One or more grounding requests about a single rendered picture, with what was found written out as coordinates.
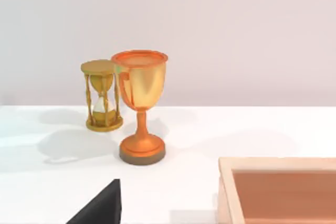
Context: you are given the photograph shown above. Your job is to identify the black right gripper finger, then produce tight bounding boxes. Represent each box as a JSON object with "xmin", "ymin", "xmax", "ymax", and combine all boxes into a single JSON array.
[{"xmin": 65, "ymin": 178, "xmax": 122, "ymax": 224}]

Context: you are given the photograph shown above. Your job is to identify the golden hourglass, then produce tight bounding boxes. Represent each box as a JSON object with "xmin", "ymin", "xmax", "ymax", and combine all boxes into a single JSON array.
[{"xmin": 80, "ymin": 59, "xmax": 124, "ymax": 132}]

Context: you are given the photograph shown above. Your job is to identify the golden trophy cup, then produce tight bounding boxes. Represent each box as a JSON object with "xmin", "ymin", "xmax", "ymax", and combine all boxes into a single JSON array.
[{"xmin": 110, "ymin": 49, "xmax": 169, "ymax": 166}]

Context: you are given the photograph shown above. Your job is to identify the shallow salmon-coloured box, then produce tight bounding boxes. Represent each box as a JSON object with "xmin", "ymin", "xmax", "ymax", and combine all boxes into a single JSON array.
[{"xmin": 217, "ymin": 156, "xmax": 336, "ymax": 224}]

